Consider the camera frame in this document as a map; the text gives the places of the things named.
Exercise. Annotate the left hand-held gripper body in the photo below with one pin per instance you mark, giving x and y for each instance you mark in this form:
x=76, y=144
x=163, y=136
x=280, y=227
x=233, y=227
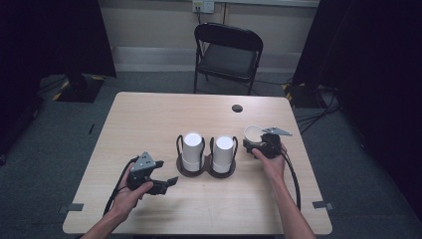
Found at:
x=143, y=166

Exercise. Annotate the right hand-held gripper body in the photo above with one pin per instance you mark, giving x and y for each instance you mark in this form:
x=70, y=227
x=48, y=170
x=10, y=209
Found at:
x=272, y=146

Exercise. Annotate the white paper cup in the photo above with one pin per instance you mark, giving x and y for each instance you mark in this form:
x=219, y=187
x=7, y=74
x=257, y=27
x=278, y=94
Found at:
x=253, y=133

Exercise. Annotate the stack of white cups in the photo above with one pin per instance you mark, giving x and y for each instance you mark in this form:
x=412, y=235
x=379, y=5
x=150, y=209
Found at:
x=193, y=149
x=224, y=152

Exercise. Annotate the black double cup holder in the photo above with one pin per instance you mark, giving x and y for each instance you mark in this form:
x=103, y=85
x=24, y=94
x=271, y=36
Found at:
x=207, y=164

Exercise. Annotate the person's right hand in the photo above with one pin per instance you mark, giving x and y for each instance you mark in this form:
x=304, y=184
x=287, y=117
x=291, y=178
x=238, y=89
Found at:
x=273, y=166

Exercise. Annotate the person's left hand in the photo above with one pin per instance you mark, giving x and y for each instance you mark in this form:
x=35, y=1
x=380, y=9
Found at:
x=127, y=200

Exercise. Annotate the black table grommet hole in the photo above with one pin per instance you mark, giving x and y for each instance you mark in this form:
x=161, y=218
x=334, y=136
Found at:
x=237, y=108

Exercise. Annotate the black stand base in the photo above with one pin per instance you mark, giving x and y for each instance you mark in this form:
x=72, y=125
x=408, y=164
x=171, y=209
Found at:
x=79, y=89
x=303, y=96

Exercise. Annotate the small black floor item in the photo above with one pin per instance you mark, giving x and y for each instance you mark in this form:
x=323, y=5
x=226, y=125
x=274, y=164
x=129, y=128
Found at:
x=91, y=128

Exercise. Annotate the grey tape strip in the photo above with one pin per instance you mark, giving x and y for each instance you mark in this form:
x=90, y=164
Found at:
x=74, y=207
x=321, y=204

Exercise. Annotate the black folding chair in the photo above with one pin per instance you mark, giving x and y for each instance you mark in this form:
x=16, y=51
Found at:
x=229, y=61

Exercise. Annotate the black curtain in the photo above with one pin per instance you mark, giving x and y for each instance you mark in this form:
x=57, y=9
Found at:
x=371, y=66
x=49, y=36

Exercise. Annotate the white wall socket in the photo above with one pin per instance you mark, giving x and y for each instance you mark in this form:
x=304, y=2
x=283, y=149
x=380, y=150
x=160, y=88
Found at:
x=203, y=6

